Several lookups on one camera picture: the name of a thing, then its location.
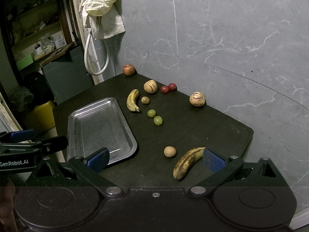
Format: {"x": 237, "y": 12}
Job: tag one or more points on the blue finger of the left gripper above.
{"x": 23, "y": 134}

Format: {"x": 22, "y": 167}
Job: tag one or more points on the grey cabinet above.
{"x": 67, "y": 75}

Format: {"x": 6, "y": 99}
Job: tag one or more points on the grey hanging cloth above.
{"x": 106, "y": 26}

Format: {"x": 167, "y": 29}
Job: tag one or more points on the small brown longan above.
{"x": 170, "y": 151}
{"x": 145, "y": 100}

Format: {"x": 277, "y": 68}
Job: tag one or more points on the spotted brown ripe banana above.
{"x": 186, "y": 161}

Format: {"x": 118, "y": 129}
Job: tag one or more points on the black table mat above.
{"x": 184, "y": 127}

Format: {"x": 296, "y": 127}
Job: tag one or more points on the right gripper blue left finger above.
{"x": 88, "y": 168}

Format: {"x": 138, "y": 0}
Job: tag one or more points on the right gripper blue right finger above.
{"x": 222, "y": 168}

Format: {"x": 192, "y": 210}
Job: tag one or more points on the striped pepino melon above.
{"x": 150, "y": 86}
{"x": 197, "y": 99}

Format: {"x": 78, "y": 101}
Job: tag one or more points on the yellow jerrycan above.
{"x": 42, "y": 116}

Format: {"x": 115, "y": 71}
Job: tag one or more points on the metal tray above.
{"x": 97, "y": 125}

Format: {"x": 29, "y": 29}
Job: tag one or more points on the red apple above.
{"x": 128, "y": 70}

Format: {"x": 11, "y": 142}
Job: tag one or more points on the red cherry tomato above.
{"x": 164, "y": 89}
{"x": 172, "y": 86}

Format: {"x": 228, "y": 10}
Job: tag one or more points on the yellow banana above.
{"x": 131, "y": 101}

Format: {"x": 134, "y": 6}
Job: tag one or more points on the green grape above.
{"x": 158, "y": 120}
{"x": 151, "y": 113}

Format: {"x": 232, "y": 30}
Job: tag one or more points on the green box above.
{"x": 26, "y": 61}

